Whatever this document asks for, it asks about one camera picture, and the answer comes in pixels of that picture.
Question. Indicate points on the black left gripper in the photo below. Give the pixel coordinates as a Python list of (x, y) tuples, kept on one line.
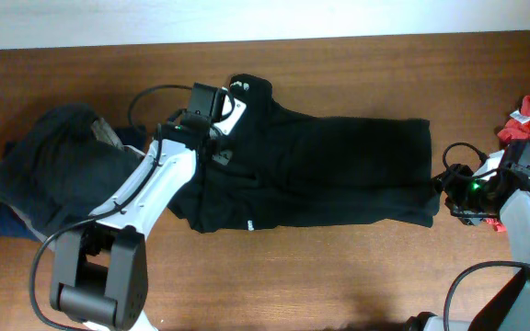
[(224, 152)]

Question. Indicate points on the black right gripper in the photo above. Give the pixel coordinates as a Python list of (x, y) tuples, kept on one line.
[(451, 186)]

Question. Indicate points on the black polo shirt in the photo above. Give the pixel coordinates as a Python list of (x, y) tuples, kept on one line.
[(284, 168)]

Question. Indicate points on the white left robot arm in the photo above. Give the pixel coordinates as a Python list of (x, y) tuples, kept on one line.
[(99, 275)]

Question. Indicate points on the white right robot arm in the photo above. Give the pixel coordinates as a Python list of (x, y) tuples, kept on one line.
[(509, 309)]

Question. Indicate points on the grey folded garment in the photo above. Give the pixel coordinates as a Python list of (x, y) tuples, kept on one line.
[(102, 131)]

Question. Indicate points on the dark folded garment on pile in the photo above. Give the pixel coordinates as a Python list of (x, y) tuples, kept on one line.
[(60, 171)]

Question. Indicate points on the navy folded garment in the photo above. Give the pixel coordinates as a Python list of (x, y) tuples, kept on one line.
[(11, 225)]

